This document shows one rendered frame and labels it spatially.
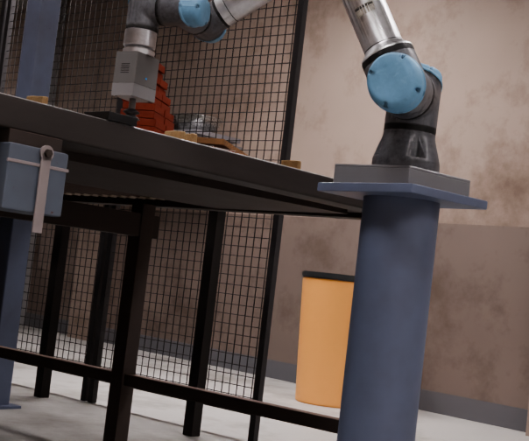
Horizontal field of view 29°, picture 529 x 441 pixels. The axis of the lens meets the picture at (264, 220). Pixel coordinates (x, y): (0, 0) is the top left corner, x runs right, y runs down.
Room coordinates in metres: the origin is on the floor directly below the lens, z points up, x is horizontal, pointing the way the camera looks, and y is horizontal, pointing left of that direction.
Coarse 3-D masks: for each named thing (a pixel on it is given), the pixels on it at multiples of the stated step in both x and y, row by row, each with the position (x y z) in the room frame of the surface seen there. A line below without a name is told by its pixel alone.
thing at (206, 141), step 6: (198, 138) 3.05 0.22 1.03; (204, 138) 3.05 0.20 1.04; (210, 138) 3.05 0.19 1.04; (216, 138) 3.04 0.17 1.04; (204, 144) 3.08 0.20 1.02; (210, 144) 3.07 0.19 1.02; (216, 144) 3.05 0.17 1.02; (222, 144) 3.04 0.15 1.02; (228, 144) 3.09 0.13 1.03; (240, 150) 3.25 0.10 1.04
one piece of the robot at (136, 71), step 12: (132, 48) 2.35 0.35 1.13; (120, 60) 2.36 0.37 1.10; (132, 60) 2.34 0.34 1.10; (144, 60) 2.36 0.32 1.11; (156, 60) 2.40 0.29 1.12; (120, 72) 2.36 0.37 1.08; (132, 72) 2.34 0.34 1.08; (144, 72) 2.36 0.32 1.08; (156, 72) 2.40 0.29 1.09; (120, 84) 2.36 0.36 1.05; (132, 84) 2.34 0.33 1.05; (144, 84) 2.37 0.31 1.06; (156, 84) 2.41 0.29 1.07; (120, 96) 2.38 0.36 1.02; (132, 96) 2.35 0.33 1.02; (144, 96) 2.37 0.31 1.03
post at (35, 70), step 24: (48, 0) 4.26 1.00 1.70; (48, 24) 4.28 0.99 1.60; (24, 48) 4.29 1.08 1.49; (48, 48) 4.29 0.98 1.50; (24, 72) 4.28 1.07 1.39; (48, 72) 4.30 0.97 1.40; (24, 96) 4.26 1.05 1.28; (48, 96) 4.31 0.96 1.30; (0, 240) 4.28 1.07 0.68; (24, 240) 4.29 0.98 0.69; (0, 264) 4.27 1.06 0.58; (24, 264) 4.30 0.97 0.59; (0, 288) 4.26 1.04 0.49; (0, 312) 4.24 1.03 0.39; (0, 336) 4.25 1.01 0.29; (0, 360) 4.26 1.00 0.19; (0, 384) 4.27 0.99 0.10; (0, 408) 4.24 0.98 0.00
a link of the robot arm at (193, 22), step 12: (156, 0) 2.34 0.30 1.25; (168, 0) 2.33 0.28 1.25; (180, 0) 2.32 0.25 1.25; (192, 0) 2.31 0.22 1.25; (204, 0) 2.33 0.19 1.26; (156, 12) 2.34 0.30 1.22; (168, 12) 2.33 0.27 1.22; (180, 12) 2.32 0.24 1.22; (192, 12) 2.31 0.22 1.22; (204, 12) 2.33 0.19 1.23; (168, 24) 2.36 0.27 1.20; (180, 24) 2.35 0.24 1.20; (192, 24) 2.34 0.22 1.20; (204, 24) 2.35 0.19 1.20
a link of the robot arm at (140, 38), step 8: (128, 32) 2.36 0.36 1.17; (136, 32) 2.35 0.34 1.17; (144, 32) 2.35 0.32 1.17; (152, 32) 2.37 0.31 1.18; (128, 40) 2.36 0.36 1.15; (136, 40) 2.35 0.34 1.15; (144, 40) 2.35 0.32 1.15; (152, 40) 2.37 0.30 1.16; (144, 48) 2.36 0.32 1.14; (152, 48) 2.38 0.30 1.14
